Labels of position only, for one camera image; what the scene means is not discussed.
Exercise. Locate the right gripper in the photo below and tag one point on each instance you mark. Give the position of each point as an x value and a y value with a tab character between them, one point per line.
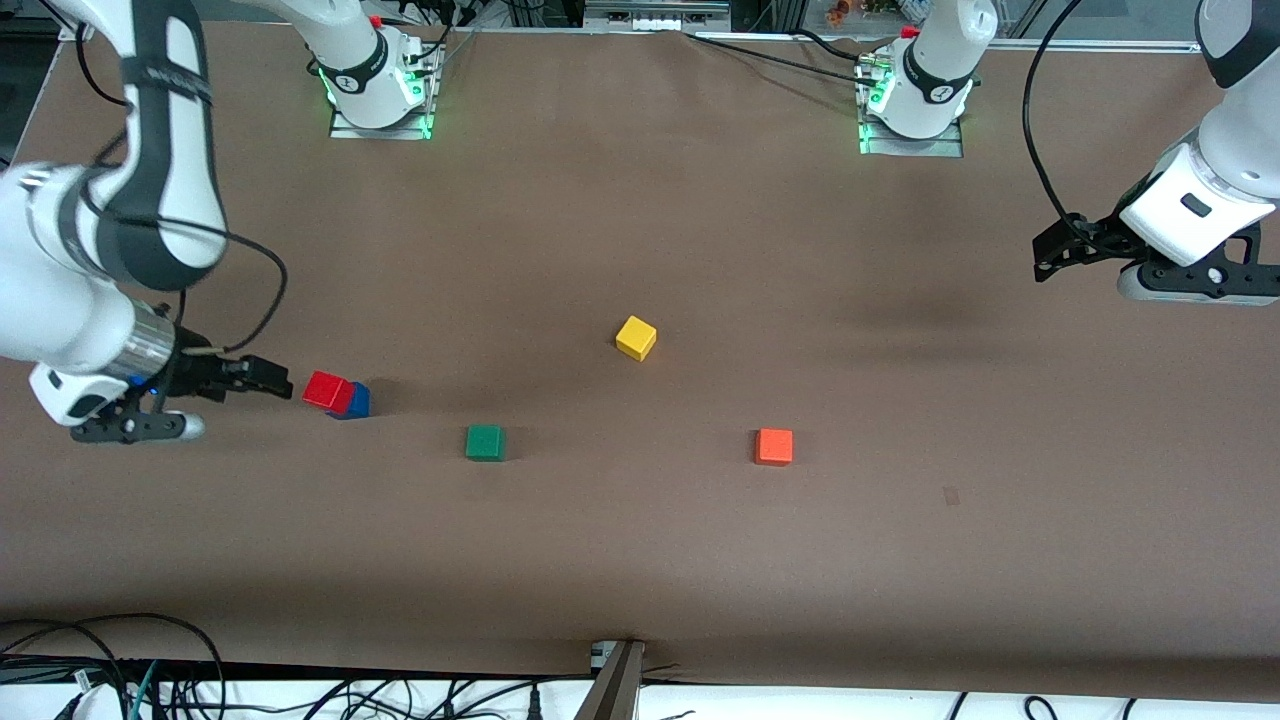
198	374

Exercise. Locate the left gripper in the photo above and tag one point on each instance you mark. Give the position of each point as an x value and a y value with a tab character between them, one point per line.
1094	240

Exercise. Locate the red wooden block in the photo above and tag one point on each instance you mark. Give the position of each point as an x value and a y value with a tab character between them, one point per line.
326	392

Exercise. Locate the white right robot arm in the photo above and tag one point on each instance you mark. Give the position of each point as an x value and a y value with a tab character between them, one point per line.
50	300

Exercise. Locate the blue wooden block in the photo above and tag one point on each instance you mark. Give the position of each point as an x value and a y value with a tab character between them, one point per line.
361	401

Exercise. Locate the green wooden block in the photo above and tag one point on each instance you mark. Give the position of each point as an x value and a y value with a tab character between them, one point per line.
485	443

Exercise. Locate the orange wooden block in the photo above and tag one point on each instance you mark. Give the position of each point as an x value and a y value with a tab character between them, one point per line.
774	447

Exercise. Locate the yellow wooden block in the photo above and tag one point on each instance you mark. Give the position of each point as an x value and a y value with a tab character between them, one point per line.
636	338

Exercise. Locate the brown paper table cover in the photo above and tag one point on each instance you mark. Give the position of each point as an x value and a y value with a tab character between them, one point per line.
640	550

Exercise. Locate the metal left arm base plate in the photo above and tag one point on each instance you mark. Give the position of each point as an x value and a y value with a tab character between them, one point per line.
950	148

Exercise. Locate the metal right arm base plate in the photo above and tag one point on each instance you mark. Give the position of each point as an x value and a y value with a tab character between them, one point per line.
350	132

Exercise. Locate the grey camera mount pole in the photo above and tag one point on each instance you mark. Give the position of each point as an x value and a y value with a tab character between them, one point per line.
612	690

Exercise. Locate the aluminium frame rail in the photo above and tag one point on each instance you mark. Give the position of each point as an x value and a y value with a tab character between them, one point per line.
655	20

